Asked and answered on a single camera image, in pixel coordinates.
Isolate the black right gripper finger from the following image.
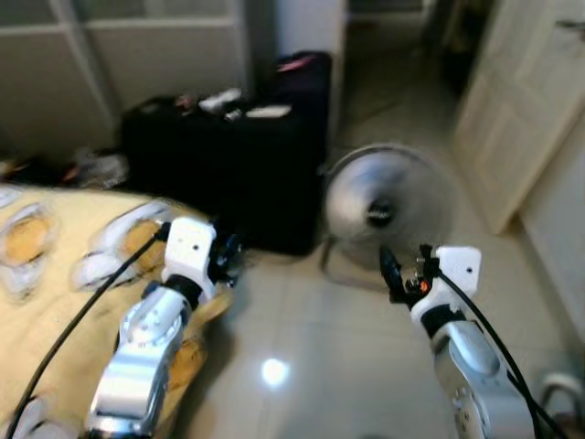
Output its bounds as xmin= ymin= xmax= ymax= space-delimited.
xmin=379 ymin=245 xmax=403 ymax=294

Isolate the grey floor fan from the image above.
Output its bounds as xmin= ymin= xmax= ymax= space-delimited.
xmin=320 ymin=144 xmax=458 ymax=294

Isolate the black wide suitcase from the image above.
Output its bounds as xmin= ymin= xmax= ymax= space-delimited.
xmin=121 ymin=91 xmax=330 ymax=257

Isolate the flat white paper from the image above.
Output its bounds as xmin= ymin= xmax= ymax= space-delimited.
xmin=245 ymin=105 xmax=293 ymax=120

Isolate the floor clutter pile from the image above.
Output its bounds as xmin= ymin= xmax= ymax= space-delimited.
xmin=64 ymin=146 xmax=129 ymax=188

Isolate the small white object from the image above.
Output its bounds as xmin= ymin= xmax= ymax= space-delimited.
xmin=199 ymin=89 xmax=243 ymax=112

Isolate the dark upright suitcase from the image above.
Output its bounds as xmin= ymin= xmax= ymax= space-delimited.
xmin=274 ymin=50 xmax=335 ymax=166

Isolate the grey slipper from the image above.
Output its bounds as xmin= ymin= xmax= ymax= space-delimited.
xmin=539 ymin=370 xmax=585 ymax=431

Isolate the grey wardrobe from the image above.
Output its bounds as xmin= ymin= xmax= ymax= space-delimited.
xmin=0 ymin=0 xmax=252 ymax=166

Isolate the cream panel door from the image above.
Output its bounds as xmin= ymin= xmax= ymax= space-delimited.
xmin=452 ymin=0 xmax=585 ymax=234

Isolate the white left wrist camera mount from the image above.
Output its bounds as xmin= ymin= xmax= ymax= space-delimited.
xmin=163 ymin=217 xmax=218 ymax=301

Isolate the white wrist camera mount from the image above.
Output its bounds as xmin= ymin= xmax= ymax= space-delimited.
xmin=163 ymin=217 xmax=218 ymax=301
xmin=411 ymin=245 xmax=483 ymax=321

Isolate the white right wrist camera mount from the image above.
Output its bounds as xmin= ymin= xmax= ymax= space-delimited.
xmin=411 ymin=245 xmax=483 ymax=321

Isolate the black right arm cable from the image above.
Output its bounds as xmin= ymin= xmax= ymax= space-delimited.
xmin=437 ymin=270 xmax=568 ymax=439

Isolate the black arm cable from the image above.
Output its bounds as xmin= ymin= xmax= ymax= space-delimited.
xmin=437 ymin=270 xmax=568 ymax=439
xmin=5 ymin=224 xmax=170 ymax=439

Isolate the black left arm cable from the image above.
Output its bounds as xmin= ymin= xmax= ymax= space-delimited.
xmin=5 ymin=224 xmax=170 ymax=439

